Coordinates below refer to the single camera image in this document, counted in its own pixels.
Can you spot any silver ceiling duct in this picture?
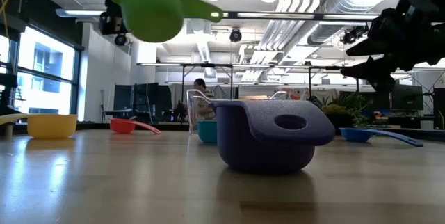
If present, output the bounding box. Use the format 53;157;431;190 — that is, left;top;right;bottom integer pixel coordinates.
307;0;404;46

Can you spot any floral patterned cloth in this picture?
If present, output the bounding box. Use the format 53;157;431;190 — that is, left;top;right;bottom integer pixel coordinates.
277;86;310;102

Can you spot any clear plastic basket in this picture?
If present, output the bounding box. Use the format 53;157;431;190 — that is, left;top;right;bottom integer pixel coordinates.
186;89;288;136

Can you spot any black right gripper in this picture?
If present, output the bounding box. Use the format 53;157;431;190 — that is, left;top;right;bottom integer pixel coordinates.
339;0;445;93

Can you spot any teal plastic measuring cup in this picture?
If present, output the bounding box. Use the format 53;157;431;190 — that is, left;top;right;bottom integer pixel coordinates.
196;120;218;145

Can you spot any purple plastic measuring cup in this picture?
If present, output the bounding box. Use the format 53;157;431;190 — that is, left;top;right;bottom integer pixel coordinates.
208;99;337;175

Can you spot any black equipment rack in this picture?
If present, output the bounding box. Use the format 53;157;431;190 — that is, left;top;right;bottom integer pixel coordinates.
0;72;18;115

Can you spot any black aluminium table frame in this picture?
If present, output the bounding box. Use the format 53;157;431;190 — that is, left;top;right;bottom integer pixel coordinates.
0;122;445;141

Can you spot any green plastic measuring cup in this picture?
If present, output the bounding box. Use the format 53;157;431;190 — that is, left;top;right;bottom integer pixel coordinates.
111;0;224;43

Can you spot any yellow plastic measuring cup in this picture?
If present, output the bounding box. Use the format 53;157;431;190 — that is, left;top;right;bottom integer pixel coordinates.
0;113;78;140

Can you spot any large window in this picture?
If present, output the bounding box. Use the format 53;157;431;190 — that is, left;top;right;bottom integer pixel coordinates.
0;25;83;119

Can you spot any long overhead light bar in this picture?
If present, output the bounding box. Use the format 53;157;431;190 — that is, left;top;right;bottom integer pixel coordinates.
55;8;445;22

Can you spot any black computer monitor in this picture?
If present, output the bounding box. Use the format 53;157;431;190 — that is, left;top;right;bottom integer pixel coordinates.
133;82;173;113
113;83;135;112
391;83;424;111
432;87;445;130

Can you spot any blue plastic measuring cup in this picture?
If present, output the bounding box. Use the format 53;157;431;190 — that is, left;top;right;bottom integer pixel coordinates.
339;127;424;147

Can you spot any red plastic measuring cup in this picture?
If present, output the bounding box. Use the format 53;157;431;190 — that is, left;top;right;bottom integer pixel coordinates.
109;118;162;135

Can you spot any seated person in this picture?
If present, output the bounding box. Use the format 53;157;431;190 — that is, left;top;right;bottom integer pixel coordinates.
193;77;216;120

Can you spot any black metal rig frame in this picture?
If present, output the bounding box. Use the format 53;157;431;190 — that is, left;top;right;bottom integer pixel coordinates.
137;63;274;113
305;65;362;95

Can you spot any potted succulent plant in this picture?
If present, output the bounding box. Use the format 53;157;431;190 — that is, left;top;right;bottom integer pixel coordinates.
312;91;373;135

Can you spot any yellow cable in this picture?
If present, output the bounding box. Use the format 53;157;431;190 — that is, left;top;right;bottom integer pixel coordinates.
0;0;22;39

